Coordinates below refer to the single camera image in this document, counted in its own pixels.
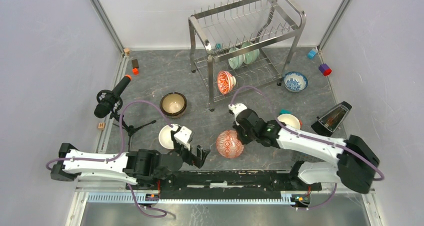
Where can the pale green bowl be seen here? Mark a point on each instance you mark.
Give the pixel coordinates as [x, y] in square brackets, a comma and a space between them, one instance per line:
[251, 56]

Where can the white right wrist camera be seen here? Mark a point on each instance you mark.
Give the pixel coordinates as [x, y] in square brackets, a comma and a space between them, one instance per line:
[236, 109]

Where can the wooden letter cube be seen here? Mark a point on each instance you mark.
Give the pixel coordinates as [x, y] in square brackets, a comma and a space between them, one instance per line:
[101, 125]

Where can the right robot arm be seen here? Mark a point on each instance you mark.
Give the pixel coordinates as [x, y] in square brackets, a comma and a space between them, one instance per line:
[347, 161]

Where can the brown block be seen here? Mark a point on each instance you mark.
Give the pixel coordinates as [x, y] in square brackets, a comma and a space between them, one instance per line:
[135, 64]

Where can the teal block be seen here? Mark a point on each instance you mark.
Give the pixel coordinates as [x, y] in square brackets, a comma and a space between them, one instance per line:
[284, 111]

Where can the orange bowl white inside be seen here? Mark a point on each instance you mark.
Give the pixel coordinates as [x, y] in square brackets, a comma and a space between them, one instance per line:
[164, 136]

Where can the black microphone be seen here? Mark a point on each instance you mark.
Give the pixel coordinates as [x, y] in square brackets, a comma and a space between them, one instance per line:
[110, 101]

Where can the small orange red cube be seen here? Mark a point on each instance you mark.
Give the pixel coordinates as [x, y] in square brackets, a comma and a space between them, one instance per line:
[135, 71]

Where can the teal glazed bowl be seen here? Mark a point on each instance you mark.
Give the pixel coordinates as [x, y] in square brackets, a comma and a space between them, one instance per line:
[290, 120]

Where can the light blue block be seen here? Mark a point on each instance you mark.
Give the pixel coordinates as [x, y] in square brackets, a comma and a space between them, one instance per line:
[312, 53]

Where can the green checked small bowl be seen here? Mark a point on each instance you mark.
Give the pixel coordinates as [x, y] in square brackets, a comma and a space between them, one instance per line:
[236, 62]

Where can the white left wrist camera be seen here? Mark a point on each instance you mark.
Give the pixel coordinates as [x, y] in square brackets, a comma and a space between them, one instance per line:
[181, 135]

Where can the red purple block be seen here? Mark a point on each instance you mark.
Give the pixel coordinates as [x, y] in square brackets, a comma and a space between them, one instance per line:
[325, 69]

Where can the blue white zigzag bowl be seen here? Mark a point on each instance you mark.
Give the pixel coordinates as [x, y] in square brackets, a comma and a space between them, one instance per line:
[228, 145]

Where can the black patterned bowl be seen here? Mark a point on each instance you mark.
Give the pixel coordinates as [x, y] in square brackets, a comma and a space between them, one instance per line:
[173, 105]

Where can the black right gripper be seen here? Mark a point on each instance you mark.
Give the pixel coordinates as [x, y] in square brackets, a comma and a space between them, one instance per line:
[242, 139]

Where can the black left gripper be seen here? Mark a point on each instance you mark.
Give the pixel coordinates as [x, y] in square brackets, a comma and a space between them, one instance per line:
[198, 160]

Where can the blue white floral bowl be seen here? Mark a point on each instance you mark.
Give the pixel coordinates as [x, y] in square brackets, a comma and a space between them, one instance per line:
[295, 81]

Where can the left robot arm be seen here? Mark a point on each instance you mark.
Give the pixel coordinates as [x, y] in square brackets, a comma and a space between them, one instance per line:
[143, 167]

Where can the black mini tripod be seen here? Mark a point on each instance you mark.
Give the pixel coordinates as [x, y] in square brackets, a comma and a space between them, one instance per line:
[130, 129]

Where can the stainless steel dish rack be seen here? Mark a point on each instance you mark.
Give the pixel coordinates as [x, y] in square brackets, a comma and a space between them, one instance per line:
[232, 37]

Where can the black metronome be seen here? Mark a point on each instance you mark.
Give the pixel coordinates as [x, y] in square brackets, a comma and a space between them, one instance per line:
[327, 124]

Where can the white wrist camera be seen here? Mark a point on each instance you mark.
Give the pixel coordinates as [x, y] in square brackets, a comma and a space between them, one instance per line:
[236, 109]
[181, 135]

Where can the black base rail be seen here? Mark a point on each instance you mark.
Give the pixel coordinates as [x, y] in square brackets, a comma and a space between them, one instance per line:
[230, 184]

